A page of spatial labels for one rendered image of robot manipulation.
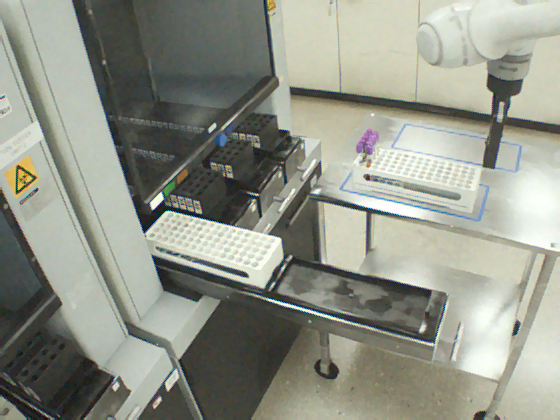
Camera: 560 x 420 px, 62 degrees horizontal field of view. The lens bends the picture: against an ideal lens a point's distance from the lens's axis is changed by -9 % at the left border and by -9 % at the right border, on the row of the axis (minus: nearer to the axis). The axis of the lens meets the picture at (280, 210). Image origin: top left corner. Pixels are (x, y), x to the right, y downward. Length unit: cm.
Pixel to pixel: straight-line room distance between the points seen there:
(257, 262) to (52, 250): 39
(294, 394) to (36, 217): 122
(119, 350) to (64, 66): 58
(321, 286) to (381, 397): 85
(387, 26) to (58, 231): 260
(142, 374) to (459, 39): 85
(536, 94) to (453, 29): 236
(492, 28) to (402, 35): 233
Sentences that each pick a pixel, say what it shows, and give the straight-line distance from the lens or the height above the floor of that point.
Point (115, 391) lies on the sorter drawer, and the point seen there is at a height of 78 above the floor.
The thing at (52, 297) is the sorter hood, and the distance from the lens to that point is 88.
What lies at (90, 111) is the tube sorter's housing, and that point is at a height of 121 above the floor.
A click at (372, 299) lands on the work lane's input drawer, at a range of 100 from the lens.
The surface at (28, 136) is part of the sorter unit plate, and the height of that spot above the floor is 124.
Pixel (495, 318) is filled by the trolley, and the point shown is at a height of 28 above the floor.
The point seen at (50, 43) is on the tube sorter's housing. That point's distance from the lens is 82.
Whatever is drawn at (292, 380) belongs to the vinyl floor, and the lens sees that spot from 185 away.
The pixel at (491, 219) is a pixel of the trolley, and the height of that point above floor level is 82.
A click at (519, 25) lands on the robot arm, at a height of 131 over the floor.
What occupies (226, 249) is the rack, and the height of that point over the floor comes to 86.
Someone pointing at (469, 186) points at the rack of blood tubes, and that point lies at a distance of 118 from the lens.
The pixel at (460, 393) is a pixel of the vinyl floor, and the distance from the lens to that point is 185.
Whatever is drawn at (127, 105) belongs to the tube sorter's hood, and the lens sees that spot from 93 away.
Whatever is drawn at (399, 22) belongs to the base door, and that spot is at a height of 60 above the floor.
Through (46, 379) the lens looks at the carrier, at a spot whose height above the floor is 87.
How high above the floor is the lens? 155
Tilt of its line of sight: 38 degrees down
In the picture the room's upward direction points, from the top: 7 degrees counter-clockwise
